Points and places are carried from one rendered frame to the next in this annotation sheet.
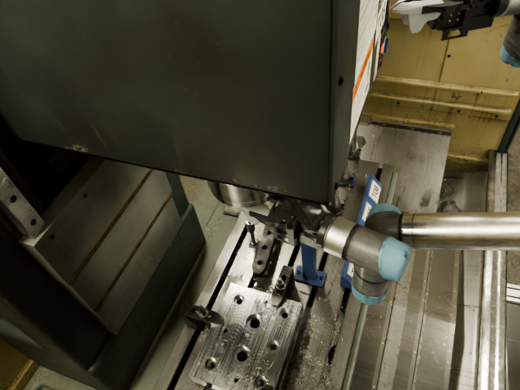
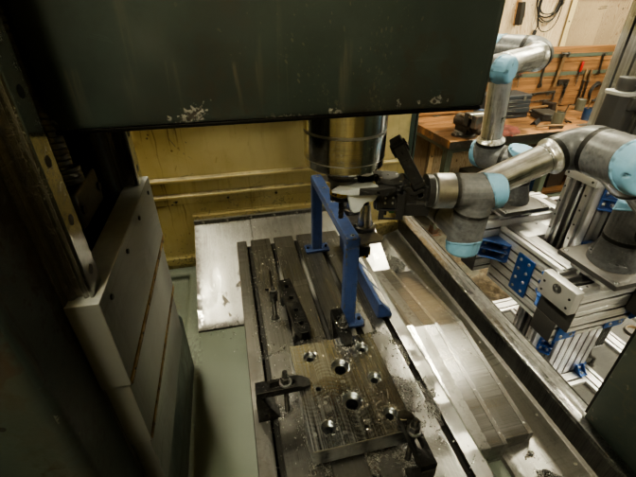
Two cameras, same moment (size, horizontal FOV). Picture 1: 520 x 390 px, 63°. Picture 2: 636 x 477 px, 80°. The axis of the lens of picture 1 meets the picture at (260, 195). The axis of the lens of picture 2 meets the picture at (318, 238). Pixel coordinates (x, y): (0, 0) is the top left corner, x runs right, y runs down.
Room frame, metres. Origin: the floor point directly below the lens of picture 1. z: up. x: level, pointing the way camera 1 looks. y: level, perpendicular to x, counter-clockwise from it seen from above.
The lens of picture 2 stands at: (0.09, 0.53, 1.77)
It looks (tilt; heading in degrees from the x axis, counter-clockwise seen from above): 32 degrees down; 319
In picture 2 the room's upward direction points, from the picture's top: straight up
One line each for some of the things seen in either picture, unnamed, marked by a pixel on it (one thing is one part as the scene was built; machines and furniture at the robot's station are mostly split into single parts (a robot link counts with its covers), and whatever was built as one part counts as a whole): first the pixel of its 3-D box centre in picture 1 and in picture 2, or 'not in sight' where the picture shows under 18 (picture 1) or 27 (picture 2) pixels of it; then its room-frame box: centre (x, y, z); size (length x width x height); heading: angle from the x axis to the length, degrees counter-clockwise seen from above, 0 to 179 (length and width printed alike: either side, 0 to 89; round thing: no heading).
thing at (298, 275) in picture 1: (309, 251); (349, 286); (0.70, -0.12, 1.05); 0.10 x 0.05 x 0.30; 62
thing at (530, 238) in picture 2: not in sight; (546, 273); (0.43, -1.05, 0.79); 0.36 x 0.27 x 0.85; 155
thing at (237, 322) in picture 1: (249, 341); (345, 389); (0.49, 0.10, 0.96); 0.29 x 0.23 x 0.05; 152
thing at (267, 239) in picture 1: (268, 244); (293, 310); (0.83, 0.00, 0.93); 0.26 x 0.05 x 0.06; 157
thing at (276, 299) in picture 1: (282, 289); (341, 332); (0.63, -0.02, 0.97); 0.13 x 0.03 x 0.15; 152
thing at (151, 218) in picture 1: (124, 229); (150, 322); (0.81, 0.41, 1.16); 0.48 x 0.05 x 0.51; 152
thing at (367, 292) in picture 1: (372, 271); (462, 227); (0.44, -0.21, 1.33); 0.11 x 0.08 x 0.11; 153
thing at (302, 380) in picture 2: (203, 317); (283, 392); (0.58, 0.22, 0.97); 0.13 x 0.03 x 0.15; 62
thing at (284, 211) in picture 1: (302, 223); (402, 193); (0.52, -0.08, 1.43); 0.12 x 0.08 x 0.09; 51
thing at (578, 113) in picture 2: not in sight; (529, 136); (1.45, -3.22, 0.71); 2.21 x 0.95 x 1.43; 65
